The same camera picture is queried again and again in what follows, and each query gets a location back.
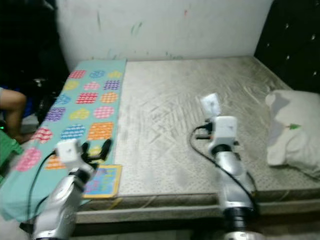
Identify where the white paper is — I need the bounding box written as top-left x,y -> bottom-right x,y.
200,93 -> 222,120

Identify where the white pillow with tree print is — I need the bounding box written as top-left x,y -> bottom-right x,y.
265,89 -> 320,178

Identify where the grey quilted mattress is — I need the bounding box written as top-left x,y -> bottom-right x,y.
25,56 -> 320,211

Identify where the teal blanket with colourful patches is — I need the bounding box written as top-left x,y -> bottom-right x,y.
0,60 -> 127,223

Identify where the black bag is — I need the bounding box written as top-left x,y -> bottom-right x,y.
30,77 -> 56,126

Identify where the green plastic stool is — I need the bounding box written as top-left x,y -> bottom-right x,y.
0,131 -> 26,173

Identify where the grey bed base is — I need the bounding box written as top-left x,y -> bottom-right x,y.
20,200 -> 320,226

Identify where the person's bare leg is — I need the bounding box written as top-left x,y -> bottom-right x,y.
0,87 -> 36,145

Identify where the black tufted headboard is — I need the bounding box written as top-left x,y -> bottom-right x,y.
254,0 -> 320,93

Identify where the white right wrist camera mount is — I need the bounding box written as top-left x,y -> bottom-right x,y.
210,116 -> 239,151

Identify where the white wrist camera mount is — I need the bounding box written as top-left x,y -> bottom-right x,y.
210,116 -> 239,151
55,139 -> 84,168

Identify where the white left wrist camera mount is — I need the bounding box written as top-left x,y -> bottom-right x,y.
55,139 -> 84,168

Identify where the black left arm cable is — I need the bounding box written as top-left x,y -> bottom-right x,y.
27,152 -> 61,236

